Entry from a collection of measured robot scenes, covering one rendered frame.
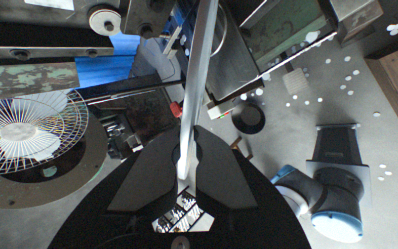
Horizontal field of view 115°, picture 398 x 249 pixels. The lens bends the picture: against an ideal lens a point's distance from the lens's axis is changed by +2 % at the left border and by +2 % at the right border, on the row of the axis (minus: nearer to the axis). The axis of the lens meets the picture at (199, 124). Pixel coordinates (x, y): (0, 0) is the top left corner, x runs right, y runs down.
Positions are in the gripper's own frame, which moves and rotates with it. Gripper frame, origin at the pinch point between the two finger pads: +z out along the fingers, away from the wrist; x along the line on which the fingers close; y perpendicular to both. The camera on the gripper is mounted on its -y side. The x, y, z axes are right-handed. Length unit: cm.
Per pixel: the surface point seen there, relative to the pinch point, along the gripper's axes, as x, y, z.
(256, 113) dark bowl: 54, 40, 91
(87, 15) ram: -17.5, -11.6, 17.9
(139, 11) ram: -8.7, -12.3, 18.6
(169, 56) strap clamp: -10, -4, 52
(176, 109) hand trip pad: -7.9, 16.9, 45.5
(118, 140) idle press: -171, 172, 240
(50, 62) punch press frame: -23.8, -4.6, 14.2
